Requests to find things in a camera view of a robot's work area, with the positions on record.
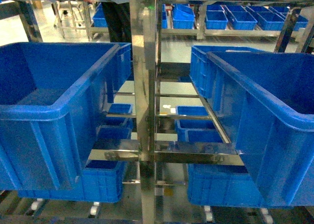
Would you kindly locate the large blue crate right shelf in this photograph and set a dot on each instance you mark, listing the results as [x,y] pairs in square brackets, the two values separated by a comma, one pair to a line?
[265,103]

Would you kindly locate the stainless steel rack upright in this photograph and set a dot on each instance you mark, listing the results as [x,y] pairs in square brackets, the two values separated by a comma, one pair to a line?
[144,49]

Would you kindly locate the blue crate lower right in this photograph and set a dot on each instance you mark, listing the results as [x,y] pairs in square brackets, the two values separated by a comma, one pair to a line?
[222,186]

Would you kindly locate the large blue crate upper shelf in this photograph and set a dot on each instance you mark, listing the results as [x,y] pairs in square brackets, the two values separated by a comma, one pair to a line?
[53,100]

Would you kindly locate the blue crate lower shelf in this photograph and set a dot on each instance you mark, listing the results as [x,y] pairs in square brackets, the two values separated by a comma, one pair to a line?
[101,181]

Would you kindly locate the large blue crate shelf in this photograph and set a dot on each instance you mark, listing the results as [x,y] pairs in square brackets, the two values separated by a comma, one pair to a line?
[265,103]
[53,100]

